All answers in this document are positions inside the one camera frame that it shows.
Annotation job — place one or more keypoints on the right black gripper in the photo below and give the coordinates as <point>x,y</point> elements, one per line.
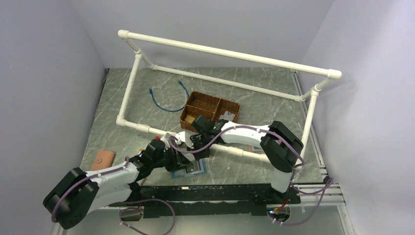
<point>198,154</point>

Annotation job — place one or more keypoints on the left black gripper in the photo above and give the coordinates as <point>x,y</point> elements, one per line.
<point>179,161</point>

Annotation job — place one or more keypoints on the blue card holder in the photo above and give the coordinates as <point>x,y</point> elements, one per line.
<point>198,167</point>

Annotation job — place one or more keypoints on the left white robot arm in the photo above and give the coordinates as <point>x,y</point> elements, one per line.
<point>81,192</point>

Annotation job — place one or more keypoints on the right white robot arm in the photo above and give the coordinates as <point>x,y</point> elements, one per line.
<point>279,144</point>

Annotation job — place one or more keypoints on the gold cards in basket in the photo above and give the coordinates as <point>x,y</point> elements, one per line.
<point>189,119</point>

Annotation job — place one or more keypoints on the grey cards in basket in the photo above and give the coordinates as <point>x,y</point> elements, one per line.
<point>227,116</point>

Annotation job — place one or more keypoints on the brown wicker divided basket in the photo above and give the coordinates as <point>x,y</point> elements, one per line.
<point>209,106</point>

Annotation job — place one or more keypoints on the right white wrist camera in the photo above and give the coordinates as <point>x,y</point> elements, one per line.
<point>184,138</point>

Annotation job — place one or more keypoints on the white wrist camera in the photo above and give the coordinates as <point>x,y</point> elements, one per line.
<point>184,138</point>
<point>167,138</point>

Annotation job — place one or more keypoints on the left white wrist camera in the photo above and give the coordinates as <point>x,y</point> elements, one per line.
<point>167,138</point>

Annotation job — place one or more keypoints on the white PVC pipe frame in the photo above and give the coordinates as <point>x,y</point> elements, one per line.
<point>331,75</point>

